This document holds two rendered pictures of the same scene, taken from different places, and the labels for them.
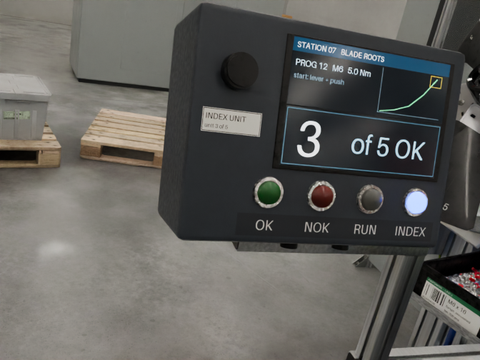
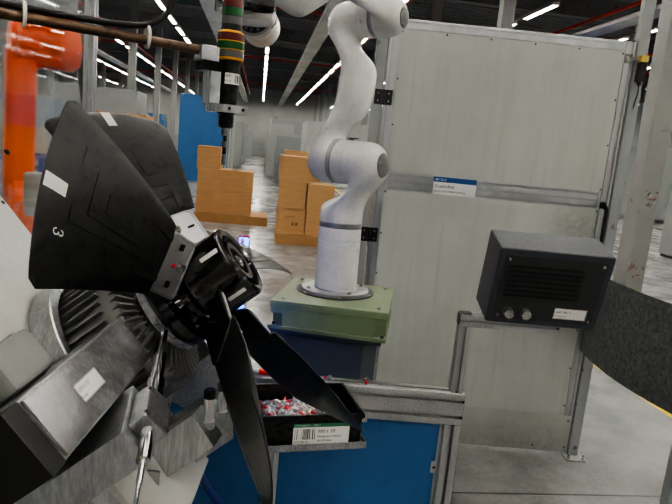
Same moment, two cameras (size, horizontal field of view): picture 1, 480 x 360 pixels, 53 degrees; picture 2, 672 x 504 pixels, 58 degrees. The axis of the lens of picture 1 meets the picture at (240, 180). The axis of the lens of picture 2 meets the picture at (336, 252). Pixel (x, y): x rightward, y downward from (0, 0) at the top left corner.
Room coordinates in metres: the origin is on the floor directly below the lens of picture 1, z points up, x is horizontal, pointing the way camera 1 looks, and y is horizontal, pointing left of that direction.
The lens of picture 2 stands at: (1.94, -0.07, 1.41)
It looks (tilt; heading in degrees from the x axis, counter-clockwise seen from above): 10 degrees down; 199
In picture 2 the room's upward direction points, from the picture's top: 6 degrees clockwise
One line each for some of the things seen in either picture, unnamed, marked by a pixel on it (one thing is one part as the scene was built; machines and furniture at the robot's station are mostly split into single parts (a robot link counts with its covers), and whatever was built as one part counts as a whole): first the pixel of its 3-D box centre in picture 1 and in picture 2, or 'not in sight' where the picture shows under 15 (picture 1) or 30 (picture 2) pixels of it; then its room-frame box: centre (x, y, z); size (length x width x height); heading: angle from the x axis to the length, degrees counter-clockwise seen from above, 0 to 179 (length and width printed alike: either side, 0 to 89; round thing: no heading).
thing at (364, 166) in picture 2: not in sight; (353, 184); (0.35, -0.58, 1.31); 0.19 x 0.12 x 0.24; 76
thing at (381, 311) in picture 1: (391, 297); (460, 352); (0.52, -0.21, 0.96); 0.03 x 0.03 x 0.20; 20
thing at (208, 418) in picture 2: not in sight; (209, 408); (1.15, -0.52, 0.99); 0.02 x 0.02 x 0.06
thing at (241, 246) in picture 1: (336, 236); (507, 322); (0.49, -0.12, 1.04); 0.24 x 0.03 x 0.03; 110
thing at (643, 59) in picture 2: not in sight; (632, 81); (-1.14, 0.21, 1.82); 0.09 x 0.04 x 0.23; 110
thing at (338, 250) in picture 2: not in sight; (337, 258); (0.34, -0.60, 1.10); 0.19 x 0.19 x 0.18
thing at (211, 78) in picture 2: not in sight; (222, 81); (1.05, -0.59, 1.50); 0.09 x 0.07 x 0.10; 145
